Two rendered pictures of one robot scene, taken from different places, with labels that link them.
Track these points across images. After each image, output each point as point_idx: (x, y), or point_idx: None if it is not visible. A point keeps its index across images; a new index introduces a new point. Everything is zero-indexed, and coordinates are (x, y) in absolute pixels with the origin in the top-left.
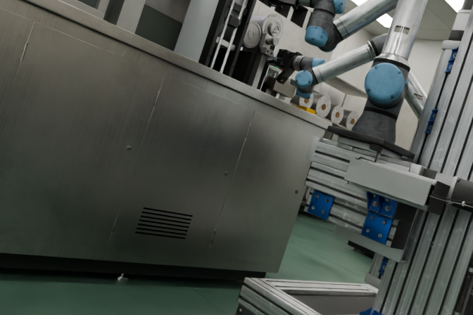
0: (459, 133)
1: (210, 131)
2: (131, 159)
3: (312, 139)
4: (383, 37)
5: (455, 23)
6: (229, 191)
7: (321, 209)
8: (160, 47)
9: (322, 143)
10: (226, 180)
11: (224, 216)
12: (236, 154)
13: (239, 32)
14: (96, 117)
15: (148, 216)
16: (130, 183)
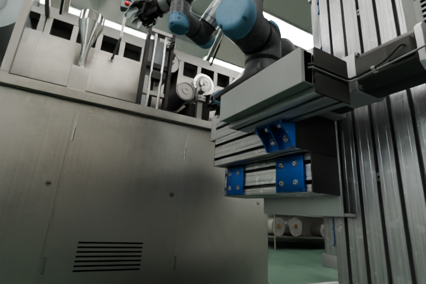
0: (350, 41)
1: (142, 156)
2: (54, 194)
3: (212, 120)
4: None
5: None
6: (180, 212)
7: (236, 185)
8: (63, 87)
9: (219, 118)
10: (174, 201)
11: (183, 238)
12: (179, 175)
13: (165, 83)
14: (3, 157)
15: (87, 251)
16: (56, 219)
